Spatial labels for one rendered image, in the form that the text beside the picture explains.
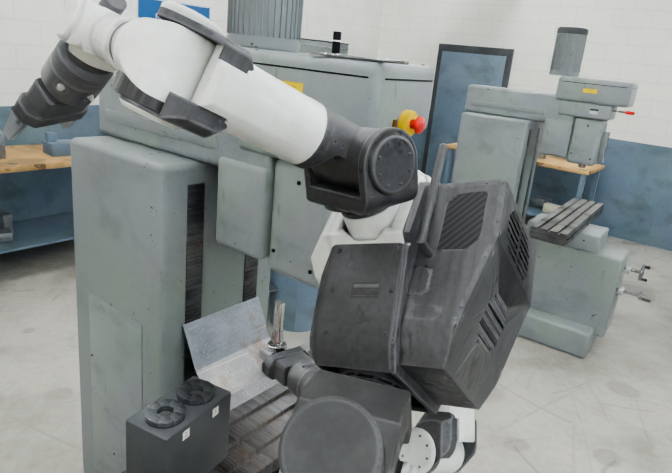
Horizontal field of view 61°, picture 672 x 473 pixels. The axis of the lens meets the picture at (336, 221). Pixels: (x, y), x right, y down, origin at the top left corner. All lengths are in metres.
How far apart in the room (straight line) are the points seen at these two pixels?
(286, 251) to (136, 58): 0.90
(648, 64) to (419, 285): 7.08
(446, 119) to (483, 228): 7.71
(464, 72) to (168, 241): 7.06
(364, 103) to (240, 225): 0.53
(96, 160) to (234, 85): 1.26
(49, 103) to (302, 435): 0.65
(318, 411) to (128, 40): 0.46
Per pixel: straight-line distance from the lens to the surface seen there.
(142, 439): 1.38
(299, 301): 3.93
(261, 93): 0.68
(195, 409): 1.40
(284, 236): 1.48
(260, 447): 1.60
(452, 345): 0.75
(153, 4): 6.24
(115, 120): 2.00
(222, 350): 1.89
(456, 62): 8.46
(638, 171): 7.80
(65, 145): 5.10
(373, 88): 1.24
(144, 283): 1.79
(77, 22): 0.87
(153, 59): 0.68
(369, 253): 0.83
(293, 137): 0.71
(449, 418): 1.07
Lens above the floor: 1.90
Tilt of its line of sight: 17 degrees down
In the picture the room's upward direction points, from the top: 6 degrees clockwise
